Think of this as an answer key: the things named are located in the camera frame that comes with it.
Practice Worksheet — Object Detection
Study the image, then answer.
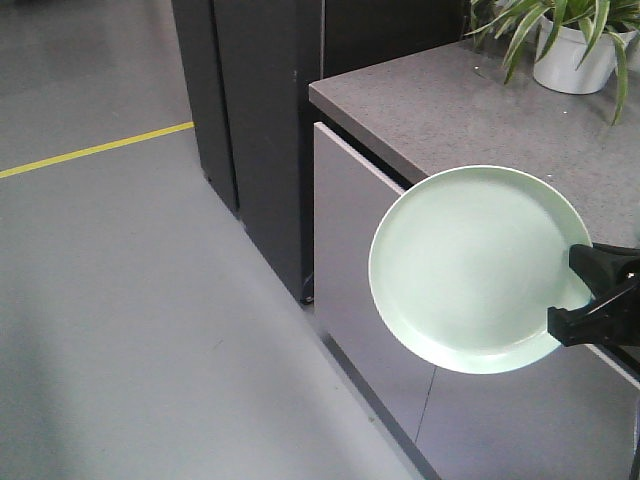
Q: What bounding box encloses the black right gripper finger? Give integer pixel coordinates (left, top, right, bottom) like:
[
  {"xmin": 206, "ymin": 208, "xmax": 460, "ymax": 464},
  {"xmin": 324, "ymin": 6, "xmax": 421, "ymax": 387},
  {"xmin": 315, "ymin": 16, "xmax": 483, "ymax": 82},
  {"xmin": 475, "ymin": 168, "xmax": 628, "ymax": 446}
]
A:
[
  {"xmin": 547, "ymin": 284, "xmax": 639, "ymax": 346},
  {"xmin": 569, "ymin": 243, "xmax": 639, "ymax": 298}
]

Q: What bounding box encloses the light green round plate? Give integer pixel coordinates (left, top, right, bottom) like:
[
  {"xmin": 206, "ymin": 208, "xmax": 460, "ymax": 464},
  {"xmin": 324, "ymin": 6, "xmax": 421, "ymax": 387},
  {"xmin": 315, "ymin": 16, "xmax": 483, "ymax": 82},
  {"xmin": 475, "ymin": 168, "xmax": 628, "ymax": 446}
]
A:
[{"xmin": 368, "ymin": 165, "xmax": 591, "ymax": 375}]

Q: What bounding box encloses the grey island cabinet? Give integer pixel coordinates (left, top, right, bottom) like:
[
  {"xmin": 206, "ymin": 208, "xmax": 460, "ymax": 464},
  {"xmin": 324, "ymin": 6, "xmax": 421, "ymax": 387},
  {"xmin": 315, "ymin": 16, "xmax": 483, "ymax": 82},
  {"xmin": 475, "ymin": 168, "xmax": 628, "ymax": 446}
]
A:
[{"xmin": 309, "ymin": 42, "xmax": 639, "ymax": 479}]

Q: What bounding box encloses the white plant pot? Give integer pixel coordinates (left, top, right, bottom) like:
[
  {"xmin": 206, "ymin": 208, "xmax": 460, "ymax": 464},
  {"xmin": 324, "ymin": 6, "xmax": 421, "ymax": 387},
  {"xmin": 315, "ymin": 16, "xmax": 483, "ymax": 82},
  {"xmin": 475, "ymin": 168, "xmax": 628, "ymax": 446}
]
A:
[{"xmin": 533, "ymin": 13, "xmax": 639, "ymax": 95}]

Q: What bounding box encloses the green striped houseplant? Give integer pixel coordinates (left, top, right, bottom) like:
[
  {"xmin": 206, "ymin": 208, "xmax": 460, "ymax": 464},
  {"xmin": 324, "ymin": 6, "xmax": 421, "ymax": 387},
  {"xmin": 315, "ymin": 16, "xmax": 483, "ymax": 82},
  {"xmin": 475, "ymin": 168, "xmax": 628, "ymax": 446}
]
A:
[{"xmin": 468, "ymin": 0, "xmax": 639, "ymax": 125}]

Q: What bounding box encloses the dark tall cabinet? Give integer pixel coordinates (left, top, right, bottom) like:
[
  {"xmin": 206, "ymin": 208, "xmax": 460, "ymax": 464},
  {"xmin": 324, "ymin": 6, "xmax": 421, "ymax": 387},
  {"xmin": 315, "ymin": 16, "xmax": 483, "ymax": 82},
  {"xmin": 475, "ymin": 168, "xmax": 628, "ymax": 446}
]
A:
[{"xmin": 172, "ymin": 1, "xmax": 470, "ymax": 304}]

